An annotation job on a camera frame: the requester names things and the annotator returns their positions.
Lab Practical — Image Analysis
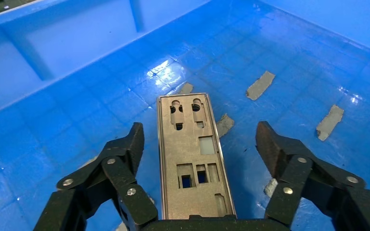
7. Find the grey tape strip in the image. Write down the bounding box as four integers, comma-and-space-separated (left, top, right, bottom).
245, 70, 276, 101
78, 155, 99, 169
178, 82, 194, 95
264, 178, 278, 198
216, 113, 235, 138
316, 104, 344, 142

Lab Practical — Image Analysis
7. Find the silver metal IO shield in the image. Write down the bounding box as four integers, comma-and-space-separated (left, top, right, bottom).
157, 93, 237, 220

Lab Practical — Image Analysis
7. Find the blue plastic tray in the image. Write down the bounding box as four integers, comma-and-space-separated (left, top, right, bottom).
0, 0, 370, 231

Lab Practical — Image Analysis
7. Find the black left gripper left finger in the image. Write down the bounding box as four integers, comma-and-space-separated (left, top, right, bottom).
33, 122, 159, 231

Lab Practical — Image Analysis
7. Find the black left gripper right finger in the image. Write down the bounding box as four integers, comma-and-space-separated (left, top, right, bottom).
255, 121, 370, 231

